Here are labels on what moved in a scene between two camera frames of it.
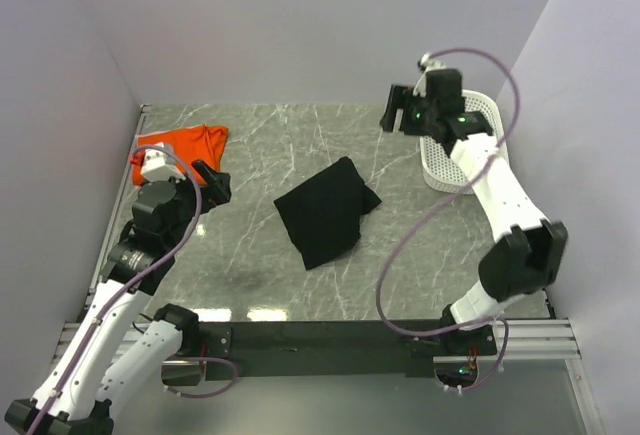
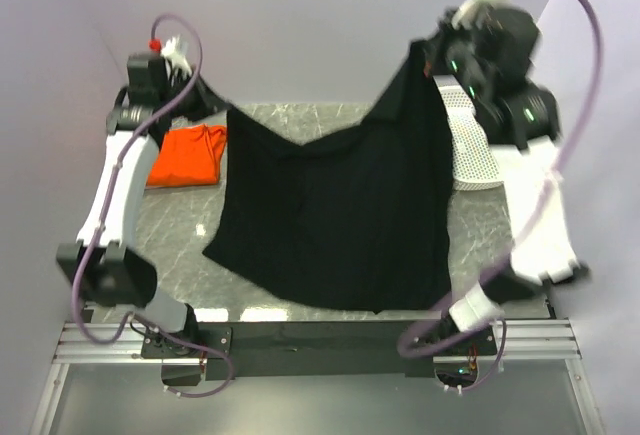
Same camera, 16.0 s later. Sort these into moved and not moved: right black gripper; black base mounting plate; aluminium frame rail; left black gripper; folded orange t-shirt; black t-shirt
Moved: black t-shirt; left black gripper; right black gripper
Not moved: aluminium frame rail; folded orange t-shirt; black base mounting plate
